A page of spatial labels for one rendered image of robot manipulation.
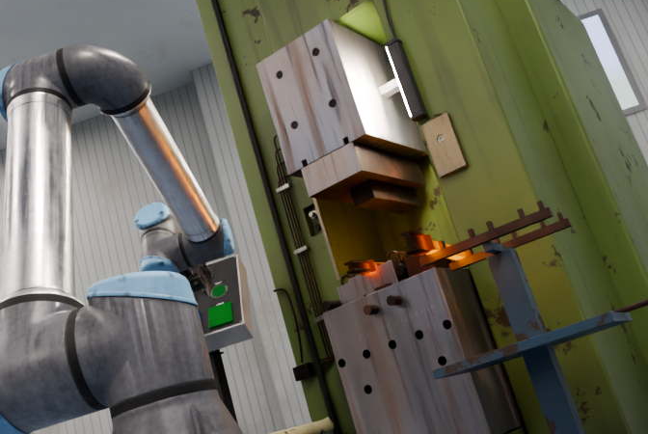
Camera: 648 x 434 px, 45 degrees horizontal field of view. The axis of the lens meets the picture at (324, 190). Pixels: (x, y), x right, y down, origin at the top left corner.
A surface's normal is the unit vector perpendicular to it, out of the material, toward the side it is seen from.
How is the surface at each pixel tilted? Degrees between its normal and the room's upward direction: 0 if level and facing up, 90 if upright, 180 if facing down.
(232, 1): 90
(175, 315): 90
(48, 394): 125
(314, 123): 90
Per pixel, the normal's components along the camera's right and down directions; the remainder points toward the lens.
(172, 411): 0.16, -0.66
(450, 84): -0.56, -0.10
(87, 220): -0.17, -0.26
